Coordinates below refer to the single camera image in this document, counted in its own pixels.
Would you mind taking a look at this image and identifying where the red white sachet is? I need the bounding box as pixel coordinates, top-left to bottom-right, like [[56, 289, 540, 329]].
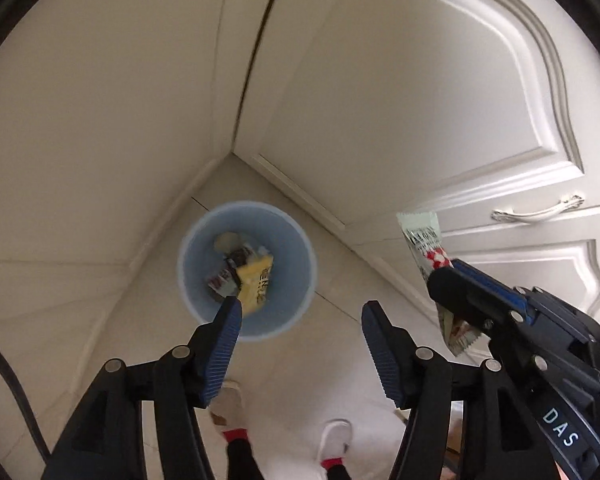
[[396, 212, 480, 356]]

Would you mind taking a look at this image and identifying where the blue plastic trash bucket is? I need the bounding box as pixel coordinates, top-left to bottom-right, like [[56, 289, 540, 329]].
[[178, 200, 317, 341]]

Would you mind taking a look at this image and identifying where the yellow snack packet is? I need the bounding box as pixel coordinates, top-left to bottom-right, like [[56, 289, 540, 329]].
[[236, 255, 274, 316]]

